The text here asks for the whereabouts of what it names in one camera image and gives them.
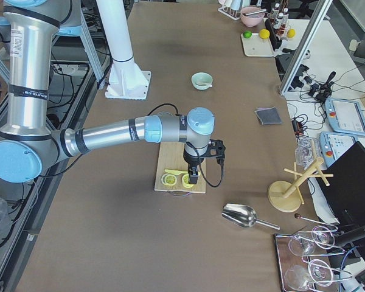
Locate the wine glass lower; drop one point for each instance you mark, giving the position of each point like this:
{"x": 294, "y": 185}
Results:
{"x": 316, "y": 274}

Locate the wooden cutting board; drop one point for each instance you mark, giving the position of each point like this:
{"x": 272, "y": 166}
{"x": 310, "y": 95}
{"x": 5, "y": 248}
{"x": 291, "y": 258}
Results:
{"x": 171, "y": 157}

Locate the copper wire bottle rack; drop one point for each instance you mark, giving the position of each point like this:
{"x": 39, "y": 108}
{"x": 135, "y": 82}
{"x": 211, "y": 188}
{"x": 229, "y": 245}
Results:
{"x": 277, "y": 20}

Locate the black monitor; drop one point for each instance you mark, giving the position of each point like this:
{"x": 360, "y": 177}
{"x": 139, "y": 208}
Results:
{"x": 346, "y": 193}

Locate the white spoon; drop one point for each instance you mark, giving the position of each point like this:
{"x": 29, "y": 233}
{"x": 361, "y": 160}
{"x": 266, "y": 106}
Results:
{"x": 209, "y": 85}

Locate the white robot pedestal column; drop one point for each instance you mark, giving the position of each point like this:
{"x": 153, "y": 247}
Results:
{"x": 126, "y": 79}

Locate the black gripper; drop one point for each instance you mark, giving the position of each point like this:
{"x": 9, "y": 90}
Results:
{"x": 190, "y": 159}

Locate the pink bowl with ice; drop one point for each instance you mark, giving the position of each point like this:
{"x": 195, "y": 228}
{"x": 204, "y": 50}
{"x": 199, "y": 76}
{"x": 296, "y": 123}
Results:
{"x": 253, "y": 20}

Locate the yellow plastic knife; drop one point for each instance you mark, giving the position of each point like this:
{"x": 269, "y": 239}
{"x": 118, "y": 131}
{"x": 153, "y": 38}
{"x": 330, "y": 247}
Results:
{"x": 175, "y": 172}

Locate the clear plastic container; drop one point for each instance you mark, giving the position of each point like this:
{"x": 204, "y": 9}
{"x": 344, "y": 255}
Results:
{"x": 304, "y": 153}

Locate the wine glass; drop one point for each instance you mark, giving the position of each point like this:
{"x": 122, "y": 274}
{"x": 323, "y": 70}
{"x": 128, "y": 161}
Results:
{"x": 316, "y": 274}
{"x": 304, "y": 243}

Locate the cream rectangular tray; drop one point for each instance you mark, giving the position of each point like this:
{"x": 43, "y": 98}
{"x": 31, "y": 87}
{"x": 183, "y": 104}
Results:
{"x": 257, "y": 47}

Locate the yellow lemon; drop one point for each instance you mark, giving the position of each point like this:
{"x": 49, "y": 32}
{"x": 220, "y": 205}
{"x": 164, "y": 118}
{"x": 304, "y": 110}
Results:
{"x": 264, "y": 34}

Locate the lemon slice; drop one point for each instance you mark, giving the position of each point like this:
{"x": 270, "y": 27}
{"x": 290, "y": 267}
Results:
{"x": 169, "y": 179}
{"x": 185, "y": 182}

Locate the mint green bowl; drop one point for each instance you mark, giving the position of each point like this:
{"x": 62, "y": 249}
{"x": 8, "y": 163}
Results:
{"x": 201, "y": 77}

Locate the aluminium frame post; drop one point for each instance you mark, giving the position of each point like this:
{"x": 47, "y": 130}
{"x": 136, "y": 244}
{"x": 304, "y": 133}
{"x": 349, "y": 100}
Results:
{"x": 311, "y": 29}

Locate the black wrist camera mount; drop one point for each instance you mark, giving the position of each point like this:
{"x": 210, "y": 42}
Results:
{"x": 216, "y": 149}

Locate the mirror tray glass rack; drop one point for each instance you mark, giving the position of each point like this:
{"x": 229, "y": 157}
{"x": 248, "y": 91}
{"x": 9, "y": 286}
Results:
{"x": 303, "y": 260}

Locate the green lime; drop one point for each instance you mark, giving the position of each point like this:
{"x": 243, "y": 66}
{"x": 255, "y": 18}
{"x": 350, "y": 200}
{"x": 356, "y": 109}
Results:
{"x": 247, "y": 34}

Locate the wooden mug tree stand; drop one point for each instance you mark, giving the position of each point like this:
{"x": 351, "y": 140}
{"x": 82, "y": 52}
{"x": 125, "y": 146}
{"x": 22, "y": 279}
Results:
{"x": 286, "y": 196}

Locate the blue teach pendant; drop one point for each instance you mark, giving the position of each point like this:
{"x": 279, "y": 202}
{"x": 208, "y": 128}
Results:
{"x": 334, "y": 145}
{"x": 345, "y": 116}

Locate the metal scoop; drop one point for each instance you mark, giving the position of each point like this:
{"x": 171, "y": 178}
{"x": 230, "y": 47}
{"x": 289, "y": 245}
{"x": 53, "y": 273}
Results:
{"x": 244, "y": 216}

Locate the lemon slice right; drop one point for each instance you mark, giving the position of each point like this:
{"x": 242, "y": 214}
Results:
{"x": 185, "y": 182}

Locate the lemon slice left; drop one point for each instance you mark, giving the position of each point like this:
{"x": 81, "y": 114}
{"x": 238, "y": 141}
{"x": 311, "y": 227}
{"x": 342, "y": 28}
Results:
{"x": 169, "y": 179}

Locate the wine glass upper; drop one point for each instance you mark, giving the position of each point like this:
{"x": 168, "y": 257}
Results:
{"x": 304, "y": 243}

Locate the light blue cup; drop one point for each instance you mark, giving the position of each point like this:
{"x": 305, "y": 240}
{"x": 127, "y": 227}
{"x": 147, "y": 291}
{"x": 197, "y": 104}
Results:
{"x": 233, "y": 4}

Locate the dark grey cloth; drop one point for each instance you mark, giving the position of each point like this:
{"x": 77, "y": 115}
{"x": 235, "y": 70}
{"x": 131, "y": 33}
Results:
{"x": 268, "y": 116}

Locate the blue teach pendant far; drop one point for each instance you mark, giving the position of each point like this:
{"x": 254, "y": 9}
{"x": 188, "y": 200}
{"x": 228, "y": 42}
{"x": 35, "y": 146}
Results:
{"x": 345, "y": 116}

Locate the blue teach pendant near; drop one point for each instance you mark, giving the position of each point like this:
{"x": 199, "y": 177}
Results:
{"x": 334, "y": 145}

